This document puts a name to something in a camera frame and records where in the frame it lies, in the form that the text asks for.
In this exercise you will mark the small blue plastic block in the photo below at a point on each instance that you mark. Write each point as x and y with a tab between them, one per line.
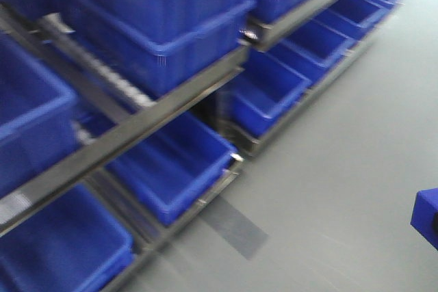
424	215

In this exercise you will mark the stainless steel shelf frame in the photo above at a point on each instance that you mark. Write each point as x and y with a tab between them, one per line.
87	164

